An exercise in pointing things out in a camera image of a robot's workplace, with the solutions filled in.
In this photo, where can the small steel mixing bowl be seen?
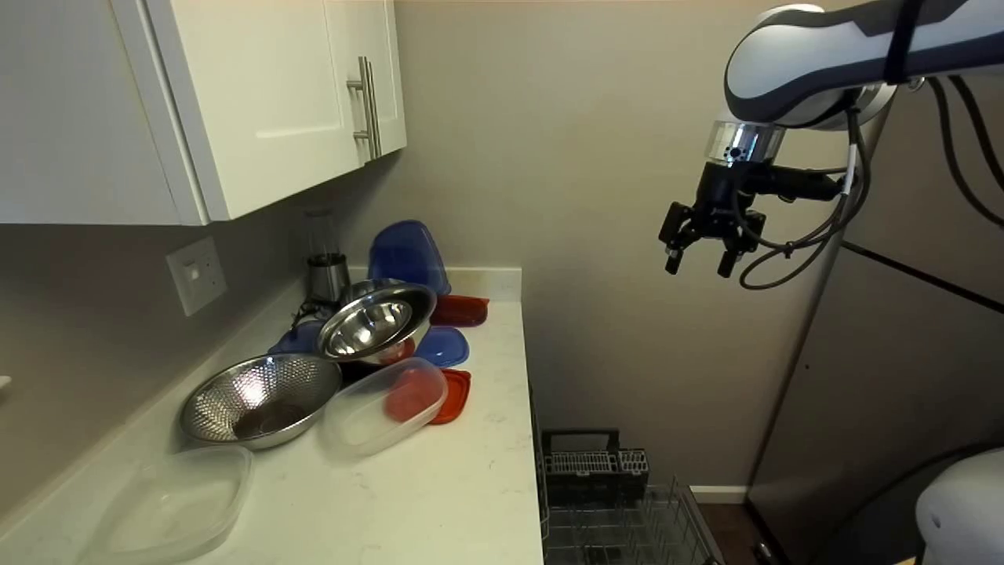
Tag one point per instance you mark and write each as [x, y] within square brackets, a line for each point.
[377, 324]

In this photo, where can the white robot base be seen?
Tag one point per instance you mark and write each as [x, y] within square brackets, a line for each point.
[962, 514]

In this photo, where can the lower dishwasher rack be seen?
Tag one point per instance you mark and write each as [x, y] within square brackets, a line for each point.
[598, 522]

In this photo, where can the red square container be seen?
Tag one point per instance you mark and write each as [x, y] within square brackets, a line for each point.
[458, 313]

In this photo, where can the white upper kitchen cabinet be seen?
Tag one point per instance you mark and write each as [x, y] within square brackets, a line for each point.
[184, 111]

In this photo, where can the clear plastic container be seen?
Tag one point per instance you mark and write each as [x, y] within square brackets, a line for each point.
[356, 423]

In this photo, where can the steel cup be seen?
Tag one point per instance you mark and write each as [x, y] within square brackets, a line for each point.
[327, 278]

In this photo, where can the red plastic lid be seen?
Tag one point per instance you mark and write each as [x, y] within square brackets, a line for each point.
[418, 392]

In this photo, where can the silver cabinet handle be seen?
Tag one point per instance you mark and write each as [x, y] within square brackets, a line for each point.
[364, 89]

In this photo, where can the black cutlery basket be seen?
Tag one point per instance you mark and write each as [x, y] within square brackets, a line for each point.
[593, 469]

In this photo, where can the blue round lid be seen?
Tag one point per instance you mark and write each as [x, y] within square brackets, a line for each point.
[442, 346]

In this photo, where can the white wall outlet plate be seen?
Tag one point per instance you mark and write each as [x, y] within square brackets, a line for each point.
[197, 273]

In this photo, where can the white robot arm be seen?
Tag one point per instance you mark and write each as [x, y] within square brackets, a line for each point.
[807, 67]

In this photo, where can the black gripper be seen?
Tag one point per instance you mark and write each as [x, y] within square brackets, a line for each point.
[725, 208]

